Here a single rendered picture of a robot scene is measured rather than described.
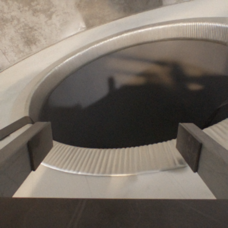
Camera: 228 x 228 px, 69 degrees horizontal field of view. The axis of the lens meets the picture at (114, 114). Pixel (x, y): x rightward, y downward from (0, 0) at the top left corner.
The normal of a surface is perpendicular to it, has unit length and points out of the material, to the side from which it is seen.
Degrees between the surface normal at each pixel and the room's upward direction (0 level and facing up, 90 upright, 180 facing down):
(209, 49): 57
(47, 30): 0
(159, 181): 90
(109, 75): 30
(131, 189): 90
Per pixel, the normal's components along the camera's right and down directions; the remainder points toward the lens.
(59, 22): -0.12, 0.65
